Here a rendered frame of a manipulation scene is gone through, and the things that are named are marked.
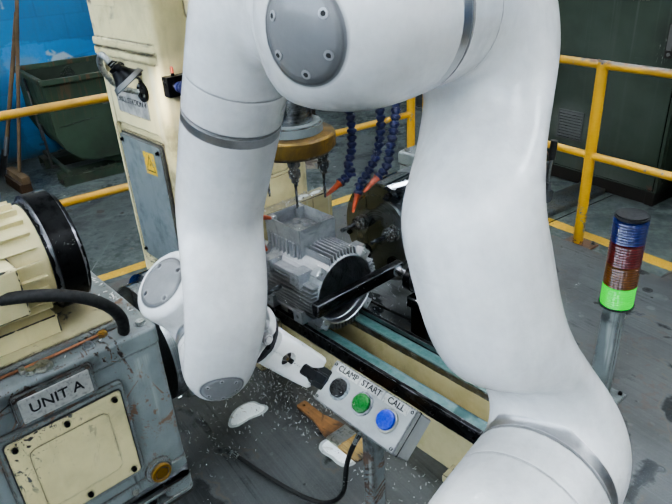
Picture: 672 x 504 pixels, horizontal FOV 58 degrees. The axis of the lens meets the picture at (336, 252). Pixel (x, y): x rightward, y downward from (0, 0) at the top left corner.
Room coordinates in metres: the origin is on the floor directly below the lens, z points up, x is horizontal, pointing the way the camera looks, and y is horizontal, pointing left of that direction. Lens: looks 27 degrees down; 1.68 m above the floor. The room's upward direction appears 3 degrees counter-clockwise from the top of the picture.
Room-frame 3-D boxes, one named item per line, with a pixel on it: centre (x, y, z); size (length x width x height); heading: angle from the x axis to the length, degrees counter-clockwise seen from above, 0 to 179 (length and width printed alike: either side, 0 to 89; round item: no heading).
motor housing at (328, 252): (1.19, 0.05, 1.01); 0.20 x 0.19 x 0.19; 41
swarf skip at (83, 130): (5.35, 1.90, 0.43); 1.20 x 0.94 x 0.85; 126
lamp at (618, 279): (0.98, -0.53, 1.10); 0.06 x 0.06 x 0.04
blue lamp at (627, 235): (0.98, -0.53, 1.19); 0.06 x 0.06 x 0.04
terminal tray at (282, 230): (1.22, 0.08, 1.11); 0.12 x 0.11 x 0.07; 41
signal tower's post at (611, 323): (0.98, -0.53, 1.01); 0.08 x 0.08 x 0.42; 41
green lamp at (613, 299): (0.98, -0.53, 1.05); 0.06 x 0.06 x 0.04
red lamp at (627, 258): (0.98, -0.53, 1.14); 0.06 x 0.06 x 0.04
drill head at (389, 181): (1.41, -0.20, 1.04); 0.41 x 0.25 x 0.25; 131
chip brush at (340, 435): (0.93, 0.03, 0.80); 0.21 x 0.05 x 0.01; 39
